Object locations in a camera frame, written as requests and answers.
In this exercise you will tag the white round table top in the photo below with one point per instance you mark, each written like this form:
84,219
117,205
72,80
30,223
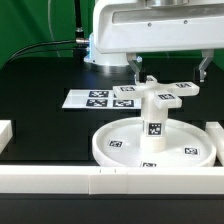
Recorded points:
117,144

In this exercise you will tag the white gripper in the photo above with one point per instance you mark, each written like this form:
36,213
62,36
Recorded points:
136,26

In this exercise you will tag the white front fence bar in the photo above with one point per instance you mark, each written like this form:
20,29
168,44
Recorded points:
103,180

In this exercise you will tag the white marker sheet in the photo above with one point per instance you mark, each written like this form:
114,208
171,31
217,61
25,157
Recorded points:
97,99

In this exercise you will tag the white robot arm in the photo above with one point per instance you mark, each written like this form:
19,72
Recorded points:
118,61

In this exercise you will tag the black pole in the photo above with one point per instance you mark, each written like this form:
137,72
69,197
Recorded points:
79,33

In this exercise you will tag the white left fence bar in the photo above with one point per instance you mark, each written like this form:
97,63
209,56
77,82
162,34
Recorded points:
5,133

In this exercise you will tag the white cross table base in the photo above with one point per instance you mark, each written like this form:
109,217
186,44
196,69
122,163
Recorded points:
161,95

